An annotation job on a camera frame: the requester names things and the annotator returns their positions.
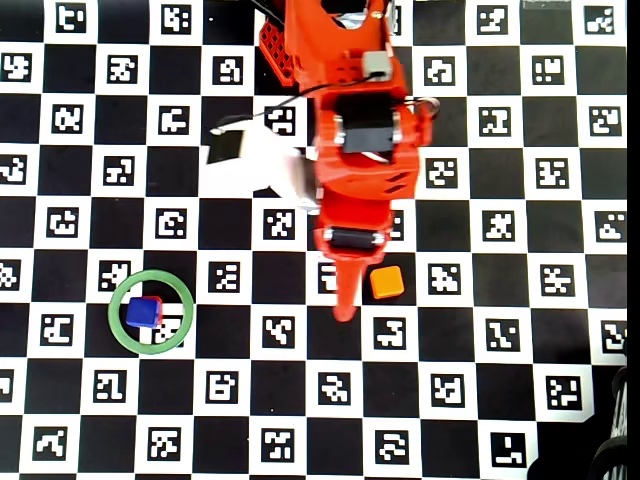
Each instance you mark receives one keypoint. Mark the black coiled camera stand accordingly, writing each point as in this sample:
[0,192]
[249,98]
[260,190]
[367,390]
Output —
[600,457]

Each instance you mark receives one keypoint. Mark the blue cube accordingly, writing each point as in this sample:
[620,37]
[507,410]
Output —
[141,312]

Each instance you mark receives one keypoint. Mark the black white marker checkerboard mat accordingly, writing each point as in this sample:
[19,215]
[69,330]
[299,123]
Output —
[60,235]

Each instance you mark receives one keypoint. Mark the small grey square block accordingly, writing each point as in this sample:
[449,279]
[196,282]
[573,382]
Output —
[376,64]

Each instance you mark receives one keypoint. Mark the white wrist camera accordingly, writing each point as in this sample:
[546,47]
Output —
[260,165]

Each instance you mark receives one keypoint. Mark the red cube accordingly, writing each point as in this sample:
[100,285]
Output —
[161,310]

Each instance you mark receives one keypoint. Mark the orange cube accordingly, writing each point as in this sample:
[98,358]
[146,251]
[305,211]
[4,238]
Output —
[387,282]

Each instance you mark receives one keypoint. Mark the orange-red gripper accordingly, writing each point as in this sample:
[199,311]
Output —
[353,238]

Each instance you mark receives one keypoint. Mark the orange-red robot arm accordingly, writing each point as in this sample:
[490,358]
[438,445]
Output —
[310,40]

